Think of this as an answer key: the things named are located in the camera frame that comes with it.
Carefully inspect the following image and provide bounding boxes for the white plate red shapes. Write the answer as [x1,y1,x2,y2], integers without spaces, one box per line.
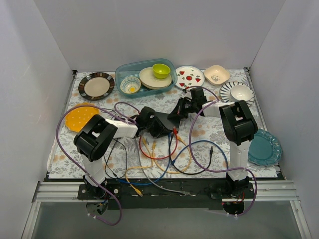
[175,66,205,90]

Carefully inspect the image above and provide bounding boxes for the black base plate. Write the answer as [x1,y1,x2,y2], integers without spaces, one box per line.
[77,178,256,210]

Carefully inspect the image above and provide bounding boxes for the grey ethernet cable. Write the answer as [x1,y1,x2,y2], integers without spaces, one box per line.
[134,135,191,195]

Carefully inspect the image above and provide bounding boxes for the yellow dotted plate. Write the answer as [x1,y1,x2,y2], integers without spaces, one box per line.
[65,103,100,132]

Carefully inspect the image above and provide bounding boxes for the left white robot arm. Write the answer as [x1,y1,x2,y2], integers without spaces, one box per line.
[74,107,179,199]

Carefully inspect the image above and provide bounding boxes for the blue patterned small bowl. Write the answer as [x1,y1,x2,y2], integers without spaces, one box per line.
[120,76,142,94]

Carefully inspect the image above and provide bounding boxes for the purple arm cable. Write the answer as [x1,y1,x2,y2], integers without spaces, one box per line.
[55,99,138,226]
[184,86,258,217]

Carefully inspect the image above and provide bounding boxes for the blue striped plate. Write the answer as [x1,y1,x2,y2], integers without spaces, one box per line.
[220,81,254,106]

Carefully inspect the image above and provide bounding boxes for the red ethernet cable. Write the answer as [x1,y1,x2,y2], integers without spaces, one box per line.
[139,126,179,160]

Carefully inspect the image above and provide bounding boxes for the black network switch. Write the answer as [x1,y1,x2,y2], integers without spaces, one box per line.
[156,112,180,132]

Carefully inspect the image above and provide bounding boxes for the lime green bowl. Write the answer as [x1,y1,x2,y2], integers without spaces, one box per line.
[152,63,170,79]

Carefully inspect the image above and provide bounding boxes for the black power cable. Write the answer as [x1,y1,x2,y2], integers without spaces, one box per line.
[102,107,128,179]

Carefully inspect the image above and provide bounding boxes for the brown rimmed plate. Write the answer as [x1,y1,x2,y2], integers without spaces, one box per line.
[78,72,115,101]

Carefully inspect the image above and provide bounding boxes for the blue ethernet cable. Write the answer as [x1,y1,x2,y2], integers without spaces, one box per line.
[117,133,229,187]

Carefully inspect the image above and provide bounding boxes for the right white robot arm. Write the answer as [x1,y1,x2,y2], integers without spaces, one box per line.
[167,87,258,198]

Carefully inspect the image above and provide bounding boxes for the yellow ethernet cable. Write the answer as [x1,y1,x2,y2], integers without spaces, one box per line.
[151,135,193,174]
[125,138,154,197]

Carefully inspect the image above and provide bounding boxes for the white bowl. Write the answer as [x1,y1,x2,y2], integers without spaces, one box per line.
[230,85,255,104]

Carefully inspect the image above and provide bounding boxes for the aluminium frame rail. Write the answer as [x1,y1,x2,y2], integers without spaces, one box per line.
[22,180,311,239]

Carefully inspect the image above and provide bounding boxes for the beige plate stack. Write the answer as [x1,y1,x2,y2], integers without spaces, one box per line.
[139,67,172,89]

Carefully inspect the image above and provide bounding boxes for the teal scalloped plate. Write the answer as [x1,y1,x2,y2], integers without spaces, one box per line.
[248,128,283,166]

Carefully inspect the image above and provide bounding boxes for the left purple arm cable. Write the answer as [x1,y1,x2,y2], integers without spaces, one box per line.
[55,99,138,226]

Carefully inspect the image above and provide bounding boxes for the beige square panda bowl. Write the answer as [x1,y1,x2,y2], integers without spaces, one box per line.
[203,65,231,86]

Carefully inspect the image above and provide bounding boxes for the teal plastic basin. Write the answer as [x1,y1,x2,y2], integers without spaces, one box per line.
[115,58,177,98]

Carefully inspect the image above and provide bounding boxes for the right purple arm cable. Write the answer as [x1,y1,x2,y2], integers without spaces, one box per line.
[184,86,258,217]

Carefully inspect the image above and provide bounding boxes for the floral table mat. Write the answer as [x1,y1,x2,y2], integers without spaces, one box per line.
[48,70,279,181]

